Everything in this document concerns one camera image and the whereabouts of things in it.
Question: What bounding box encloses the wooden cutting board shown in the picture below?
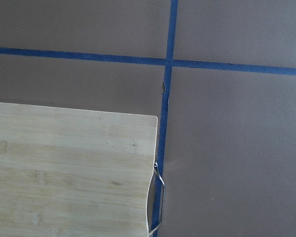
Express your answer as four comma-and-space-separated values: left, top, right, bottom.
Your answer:
0, 102, 158, 237

